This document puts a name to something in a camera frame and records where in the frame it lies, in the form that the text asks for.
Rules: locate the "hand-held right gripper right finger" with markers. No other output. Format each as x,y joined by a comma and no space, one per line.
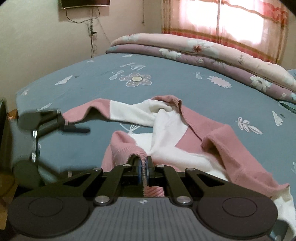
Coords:
149,168

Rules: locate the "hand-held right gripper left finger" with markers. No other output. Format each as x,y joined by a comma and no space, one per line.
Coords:
139,168

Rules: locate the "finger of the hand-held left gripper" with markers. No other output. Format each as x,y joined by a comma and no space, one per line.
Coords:
48,127
49,169

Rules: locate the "pink and white knit sweater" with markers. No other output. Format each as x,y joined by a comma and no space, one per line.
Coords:
166,143

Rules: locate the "teal floral bed sheet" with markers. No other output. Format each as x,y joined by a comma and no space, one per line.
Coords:
92,97

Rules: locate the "white power strip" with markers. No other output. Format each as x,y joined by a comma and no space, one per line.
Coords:
91,29

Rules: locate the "folded pink purple floral quilt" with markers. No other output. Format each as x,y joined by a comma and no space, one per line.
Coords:
208,53

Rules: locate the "pink striped curtain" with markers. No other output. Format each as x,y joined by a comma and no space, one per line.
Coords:
208,18

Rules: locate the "wall television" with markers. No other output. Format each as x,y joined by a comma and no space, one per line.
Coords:
85,2

